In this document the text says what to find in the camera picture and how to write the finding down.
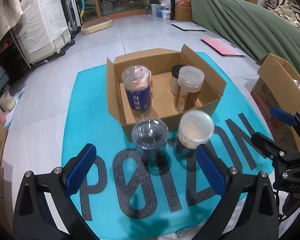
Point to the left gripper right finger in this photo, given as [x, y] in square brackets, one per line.
[259, 216]

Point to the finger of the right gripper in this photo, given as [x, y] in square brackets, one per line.
[266, 146]
[283, 116]

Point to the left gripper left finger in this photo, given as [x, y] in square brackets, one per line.
[32, 217]

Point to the clear jar with granola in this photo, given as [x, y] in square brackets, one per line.
[195, 127]

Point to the clear jar white lid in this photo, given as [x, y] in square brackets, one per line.
[190, 81]

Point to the clear dome-lid cup dark contents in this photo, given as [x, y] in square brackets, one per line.
[150, 137]

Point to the clear cup blue label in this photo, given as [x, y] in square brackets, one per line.
[137, 81]

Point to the open cardboard sorting box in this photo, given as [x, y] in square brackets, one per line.
[160, 62]

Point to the large cardboard box right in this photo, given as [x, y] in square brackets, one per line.
[276, 87]

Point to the teal foam mat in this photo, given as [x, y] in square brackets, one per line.
[123, 198]

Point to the green covered sofa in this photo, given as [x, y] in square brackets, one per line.
[254, 29]

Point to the pink board on floor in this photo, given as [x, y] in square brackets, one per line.
[221, 47]

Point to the pink ceramic bowl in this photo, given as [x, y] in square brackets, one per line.
[3, 117]

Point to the black lid jar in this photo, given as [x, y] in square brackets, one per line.
[174, 77]

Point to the beige ceramic bowl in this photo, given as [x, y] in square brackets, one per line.
[7, 102]

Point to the white board on floor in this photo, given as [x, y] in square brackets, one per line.
[188, 26]

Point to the cardboard box under table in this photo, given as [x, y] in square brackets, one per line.
[183, 13]

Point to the white plastic bucket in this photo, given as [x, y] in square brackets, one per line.
[166, 14]

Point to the plastic water bottle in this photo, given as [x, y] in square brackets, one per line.
[147, 5]

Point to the white covered appliance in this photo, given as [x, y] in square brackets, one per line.
[42, 29]

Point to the hanging clothes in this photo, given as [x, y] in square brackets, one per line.
[10, 14]

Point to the black suitcases row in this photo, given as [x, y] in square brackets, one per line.
[73, 11]

